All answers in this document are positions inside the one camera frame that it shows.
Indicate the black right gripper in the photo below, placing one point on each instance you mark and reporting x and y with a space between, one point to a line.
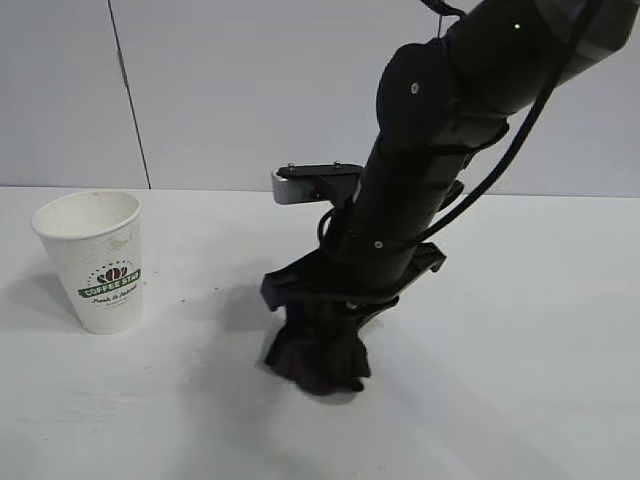
300 277

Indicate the black cloth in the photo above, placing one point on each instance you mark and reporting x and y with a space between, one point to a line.
320 370

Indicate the white paper coffee cup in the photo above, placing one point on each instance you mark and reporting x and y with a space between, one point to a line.
110 310

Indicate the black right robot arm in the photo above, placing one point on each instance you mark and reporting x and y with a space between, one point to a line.
425 125

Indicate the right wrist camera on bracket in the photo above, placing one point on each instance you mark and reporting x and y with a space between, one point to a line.
290 190

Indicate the thin black wall strip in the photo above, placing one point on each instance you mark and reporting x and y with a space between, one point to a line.
131 105
439 26

